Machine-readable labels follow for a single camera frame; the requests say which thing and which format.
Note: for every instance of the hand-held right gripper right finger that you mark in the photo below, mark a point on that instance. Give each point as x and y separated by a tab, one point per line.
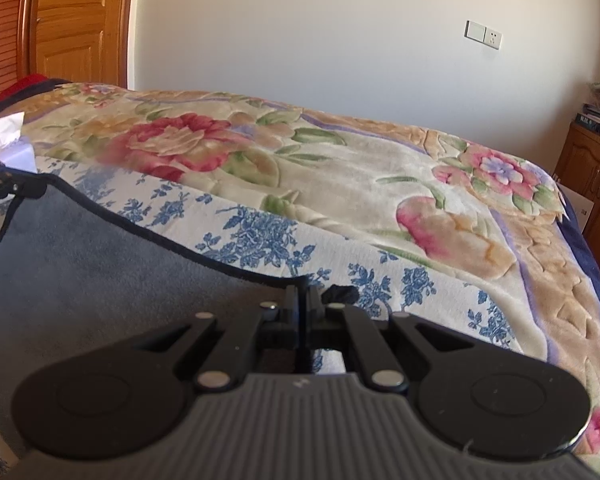
311	320

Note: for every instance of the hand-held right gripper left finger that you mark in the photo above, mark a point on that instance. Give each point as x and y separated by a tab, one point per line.
293	317

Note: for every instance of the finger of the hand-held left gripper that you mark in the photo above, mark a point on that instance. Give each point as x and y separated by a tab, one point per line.
27	187

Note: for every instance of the grey towel with black edge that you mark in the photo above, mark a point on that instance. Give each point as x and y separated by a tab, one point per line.
105	270

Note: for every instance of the white tissue box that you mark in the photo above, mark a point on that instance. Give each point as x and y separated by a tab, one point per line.
5	145

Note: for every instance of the white blue floral bed sheet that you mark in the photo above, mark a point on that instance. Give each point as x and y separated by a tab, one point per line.
260	240

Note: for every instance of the red cloth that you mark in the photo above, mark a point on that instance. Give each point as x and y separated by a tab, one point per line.
22	85

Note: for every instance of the floral plush blanket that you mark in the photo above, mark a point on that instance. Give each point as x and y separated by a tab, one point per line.
360	195

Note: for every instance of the wooden panel door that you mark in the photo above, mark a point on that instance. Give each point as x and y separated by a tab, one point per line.
80	20

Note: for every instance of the white cardboard box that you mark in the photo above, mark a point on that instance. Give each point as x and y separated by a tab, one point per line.
576	205

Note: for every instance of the wooden cabinet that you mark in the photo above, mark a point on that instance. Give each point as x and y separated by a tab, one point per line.
597	180

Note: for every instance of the stack of books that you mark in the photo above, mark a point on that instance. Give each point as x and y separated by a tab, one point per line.
597	122

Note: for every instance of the white wall switch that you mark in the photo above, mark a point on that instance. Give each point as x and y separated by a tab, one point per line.
475	31

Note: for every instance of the white wall socket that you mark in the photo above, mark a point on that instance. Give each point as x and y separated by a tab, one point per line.
493	38

